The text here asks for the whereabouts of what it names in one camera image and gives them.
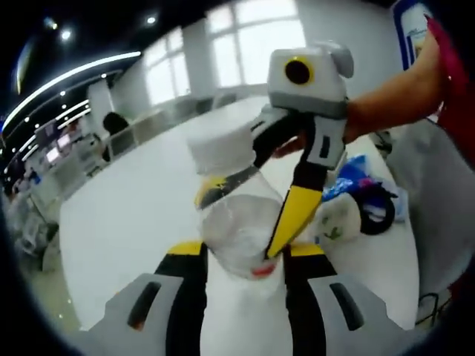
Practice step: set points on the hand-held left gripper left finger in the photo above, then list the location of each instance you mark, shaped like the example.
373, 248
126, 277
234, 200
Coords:
182, 296

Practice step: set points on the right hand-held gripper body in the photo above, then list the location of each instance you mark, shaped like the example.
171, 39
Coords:
315, 92

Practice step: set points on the window with blinds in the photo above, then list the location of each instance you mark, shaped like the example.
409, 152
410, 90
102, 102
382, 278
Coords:
167, 70

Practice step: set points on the clear plastic bottle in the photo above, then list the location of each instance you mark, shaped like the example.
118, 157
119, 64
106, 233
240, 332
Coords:
241, 222

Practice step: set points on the grey office chair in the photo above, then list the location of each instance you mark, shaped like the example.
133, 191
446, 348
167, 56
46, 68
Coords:
426, 185

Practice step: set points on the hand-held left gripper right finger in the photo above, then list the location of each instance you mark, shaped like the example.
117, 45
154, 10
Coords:
308, 308

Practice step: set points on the person's right hand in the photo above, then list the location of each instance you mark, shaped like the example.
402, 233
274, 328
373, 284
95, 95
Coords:
358, 118

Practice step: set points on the row of office workstations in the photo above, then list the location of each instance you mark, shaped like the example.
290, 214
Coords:
55, 163

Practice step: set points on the curved ceiling light strip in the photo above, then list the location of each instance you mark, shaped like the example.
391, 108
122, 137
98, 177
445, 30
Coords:
67, 76

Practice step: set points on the blue tissue packet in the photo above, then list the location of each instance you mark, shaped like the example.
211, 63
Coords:
356, 167

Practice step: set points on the clear packet of blue masks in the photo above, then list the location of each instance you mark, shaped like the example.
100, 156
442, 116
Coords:
401, 207

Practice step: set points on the white paper cup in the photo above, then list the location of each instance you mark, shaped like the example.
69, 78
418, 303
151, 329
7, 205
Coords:
341, 215

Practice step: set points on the white table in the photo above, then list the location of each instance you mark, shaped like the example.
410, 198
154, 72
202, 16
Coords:
130, 207

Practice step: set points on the blue white banner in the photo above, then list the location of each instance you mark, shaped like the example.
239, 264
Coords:
408, 33

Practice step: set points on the large bright window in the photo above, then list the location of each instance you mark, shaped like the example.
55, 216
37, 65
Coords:
259, 41

